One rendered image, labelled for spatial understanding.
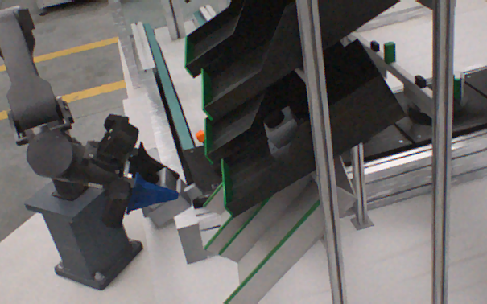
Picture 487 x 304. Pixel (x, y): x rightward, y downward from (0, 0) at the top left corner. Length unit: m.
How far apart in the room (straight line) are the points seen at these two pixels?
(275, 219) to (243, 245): 0.08
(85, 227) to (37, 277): 0.23
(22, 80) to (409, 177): 0.84
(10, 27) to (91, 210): 0.42
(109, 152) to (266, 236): 0.33
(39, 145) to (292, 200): 0.43
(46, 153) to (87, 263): 0.54
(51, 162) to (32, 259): 0.71
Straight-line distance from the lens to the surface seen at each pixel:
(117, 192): 0.81
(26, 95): 0.90
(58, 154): 0.79
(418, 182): 1.38
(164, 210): 0.90
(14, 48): 0.97
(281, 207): 1.01
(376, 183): 1.33
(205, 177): 1.35
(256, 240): 1.05
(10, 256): 1.53
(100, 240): 1.28
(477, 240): 1.30
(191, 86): 1.93
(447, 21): 0.78
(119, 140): 0.84
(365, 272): 1.22
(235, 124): 1.04
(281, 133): 0.84
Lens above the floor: 1.71
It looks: 32 degrees down
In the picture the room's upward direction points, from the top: 11 degrees counter-clockwise
